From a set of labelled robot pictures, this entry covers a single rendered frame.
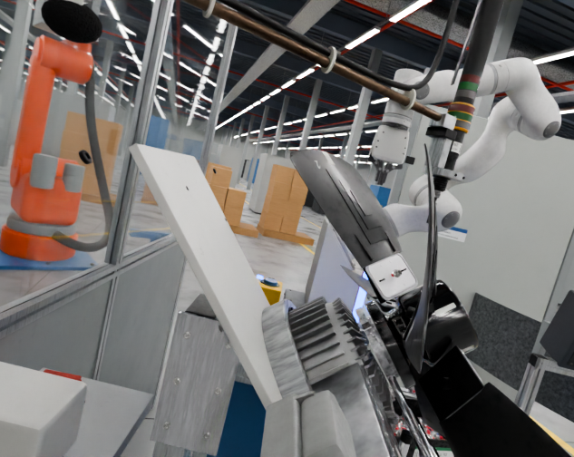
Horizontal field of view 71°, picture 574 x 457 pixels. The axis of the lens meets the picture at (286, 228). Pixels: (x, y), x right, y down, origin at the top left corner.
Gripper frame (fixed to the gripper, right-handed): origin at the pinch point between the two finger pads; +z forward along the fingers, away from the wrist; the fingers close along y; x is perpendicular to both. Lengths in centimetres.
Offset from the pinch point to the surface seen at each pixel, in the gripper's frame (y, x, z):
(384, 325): 8, 64, 24
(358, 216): 14, 53, 10
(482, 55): 0, 51, -21
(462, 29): -266, -824, -405
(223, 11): 38, 76, -9
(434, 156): 4, 52, -3
